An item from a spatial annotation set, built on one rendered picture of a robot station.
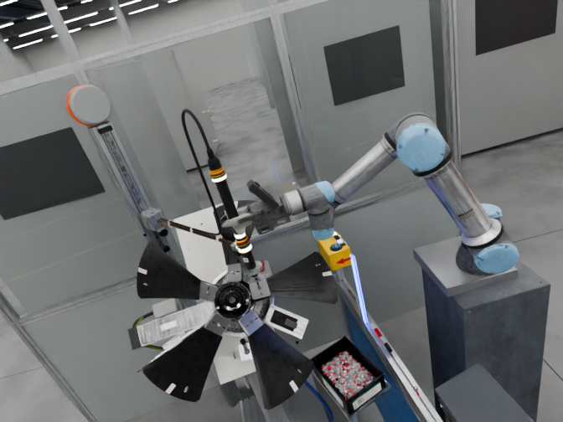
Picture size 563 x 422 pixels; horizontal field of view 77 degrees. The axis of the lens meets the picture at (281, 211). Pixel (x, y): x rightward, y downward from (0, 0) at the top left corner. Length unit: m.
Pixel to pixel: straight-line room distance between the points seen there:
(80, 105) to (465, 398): 1.53
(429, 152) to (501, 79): 4.00
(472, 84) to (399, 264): 2.88
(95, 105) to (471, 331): 1.63
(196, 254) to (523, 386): 1.40
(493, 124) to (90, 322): 4.58
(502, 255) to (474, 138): 3.84
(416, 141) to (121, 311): 1.76
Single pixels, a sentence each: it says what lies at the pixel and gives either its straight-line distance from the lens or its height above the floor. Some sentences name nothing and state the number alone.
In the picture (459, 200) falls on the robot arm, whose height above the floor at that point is 1.41.
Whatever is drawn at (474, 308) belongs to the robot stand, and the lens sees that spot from 1.37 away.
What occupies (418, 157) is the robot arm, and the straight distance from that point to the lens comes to 1.01.
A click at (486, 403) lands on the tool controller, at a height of 1.24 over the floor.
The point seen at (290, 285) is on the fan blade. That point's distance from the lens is 1.24.
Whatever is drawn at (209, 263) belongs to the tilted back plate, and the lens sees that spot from 1.52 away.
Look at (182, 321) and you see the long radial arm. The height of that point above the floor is 1.12.
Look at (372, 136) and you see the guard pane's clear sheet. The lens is 1.98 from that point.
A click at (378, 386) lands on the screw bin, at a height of 0.84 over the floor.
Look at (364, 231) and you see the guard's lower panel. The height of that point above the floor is 0.80.
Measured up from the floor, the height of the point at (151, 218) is 1.39.
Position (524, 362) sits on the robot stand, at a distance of 1.70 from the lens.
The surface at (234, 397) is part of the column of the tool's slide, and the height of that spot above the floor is 0.06.
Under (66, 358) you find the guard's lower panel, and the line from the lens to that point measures 2.46.
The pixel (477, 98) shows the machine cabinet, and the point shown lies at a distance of 4.86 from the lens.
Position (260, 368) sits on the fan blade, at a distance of 1.23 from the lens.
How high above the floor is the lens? 1.94
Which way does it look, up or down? 26 degrees down
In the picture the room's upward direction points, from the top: 16 degrees counter-clockwise
